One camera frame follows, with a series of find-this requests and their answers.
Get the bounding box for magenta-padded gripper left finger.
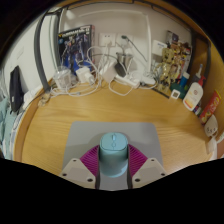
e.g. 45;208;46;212
59;145;101;190

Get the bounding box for golden robot figurine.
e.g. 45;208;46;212
156;31;193;93

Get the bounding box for dark teal box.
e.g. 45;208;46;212
169;81;188;99

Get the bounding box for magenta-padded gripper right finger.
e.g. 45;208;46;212
127;143;167;190

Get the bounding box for white plastic cup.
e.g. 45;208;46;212
206;136;219;161

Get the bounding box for white cube charger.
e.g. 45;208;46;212
75;66;92;84

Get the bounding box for black power adapter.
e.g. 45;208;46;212
114;61;127;78

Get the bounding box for red yellow snack can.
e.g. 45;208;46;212
198;89;222;125

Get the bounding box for robot model kit box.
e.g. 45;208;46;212
57;24;96;73

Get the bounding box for white pump lotion bottle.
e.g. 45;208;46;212
182;77;204;112

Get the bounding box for clear plastic packet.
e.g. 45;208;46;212
38;94;51;108

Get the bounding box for light blue computer mouse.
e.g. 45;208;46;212
98;132;130;178

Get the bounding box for teal blanket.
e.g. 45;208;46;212
0;96;14;158

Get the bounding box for white mug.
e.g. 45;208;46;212
203;114;219;138

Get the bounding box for white power strip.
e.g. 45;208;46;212
114;73;141;88

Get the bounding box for white wall-mounted box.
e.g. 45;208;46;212
151;39;168;58

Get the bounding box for grey plugged-in cable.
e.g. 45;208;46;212
121;34;148;63

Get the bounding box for steel cup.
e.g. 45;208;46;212
116;52;134;69

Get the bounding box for clear domed container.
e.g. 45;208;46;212
53;66;73;89

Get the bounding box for small white cube clock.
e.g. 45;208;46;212
170;89;181;100

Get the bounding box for grey mouse pad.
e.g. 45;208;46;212
61;121;164;192

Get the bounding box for tangled white cables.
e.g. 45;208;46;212
49;44;158;98

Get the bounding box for white wall socket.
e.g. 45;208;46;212
98;32;117;48
116;33;133;48

